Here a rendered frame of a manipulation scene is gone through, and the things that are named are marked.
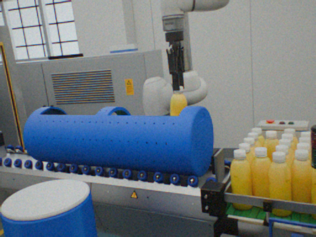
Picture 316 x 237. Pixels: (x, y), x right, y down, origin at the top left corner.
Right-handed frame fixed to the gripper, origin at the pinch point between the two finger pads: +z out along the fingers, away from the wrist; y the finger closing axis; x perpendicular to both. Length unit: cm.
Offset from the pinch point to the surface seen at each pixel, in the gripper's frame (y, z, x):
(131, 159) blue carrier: 18.8, 28.9, -15.6
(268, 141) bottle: -5.0, 26.0, 34.4
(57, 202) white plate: 57, 30, -19
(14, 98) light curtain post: -25, 9, -131
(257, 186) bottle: 18, 35, 34
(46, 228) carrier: 65, 34, -17
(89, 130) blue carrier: 18.0, 17.3, -35.5
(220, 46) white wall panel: -263, -8, -60
